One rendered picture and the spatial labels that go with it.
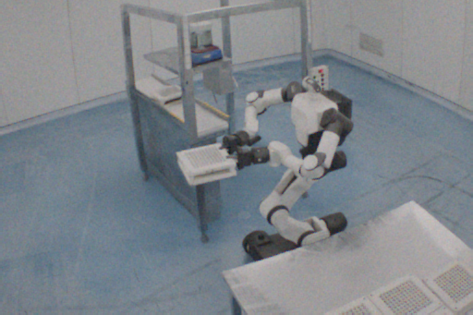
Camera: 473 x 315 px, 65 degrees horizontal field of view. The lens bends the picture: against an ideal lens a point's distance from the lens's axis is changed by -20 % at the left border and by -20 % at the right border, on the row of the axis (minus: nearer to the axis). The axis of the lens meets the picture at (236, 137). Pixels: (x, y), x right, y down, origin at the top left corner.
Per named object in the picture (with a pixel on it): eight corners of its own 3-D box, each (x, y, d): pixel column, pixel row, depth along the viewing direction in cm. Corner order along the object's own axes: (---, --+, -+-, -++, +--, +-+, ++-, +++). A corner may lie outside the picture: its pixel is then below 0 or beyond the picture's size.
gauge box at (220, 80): (234, 91, 299) (232, 63, 290) (220, 95, 294) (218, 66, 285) (216, 83, 316) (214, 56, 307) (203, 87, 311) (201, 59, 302)
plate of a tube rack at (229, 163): (188, 177, 221) (187, 174, 220) (176, 155, 242) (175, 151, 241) (236, 166, 228) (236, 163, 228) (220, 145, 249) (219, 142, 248)
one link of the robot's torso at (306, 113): (327, 131, 278) (328, 77, 262) (356, 154, 249) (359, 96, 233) (285, 140, 269) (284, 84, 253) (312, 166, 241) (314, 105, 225)
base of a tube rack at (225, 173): (189, 186, 224) (189, 182, 223) (177, 163, 244) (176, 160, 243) (236, 175, 231) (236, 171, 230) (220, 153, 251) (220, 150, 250)
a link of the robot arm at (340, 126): (335, 143, 231) (343, 121, 235) (345, 141, 223) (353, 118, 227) (320, 132, 227) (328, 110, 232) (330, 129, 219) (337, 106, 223)
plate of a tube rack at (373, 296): (442, 307, 139) (444, 304, 138) (397, 334, 132) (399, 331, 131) (410, 274, 160) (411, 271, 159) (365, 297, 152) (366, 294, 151)
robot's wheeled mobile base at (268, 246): (324, 228, 328) (328, 192, 313) (358, 266, 284) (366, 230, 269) (247, 253, 309) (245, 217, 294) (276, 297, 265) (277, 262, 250)
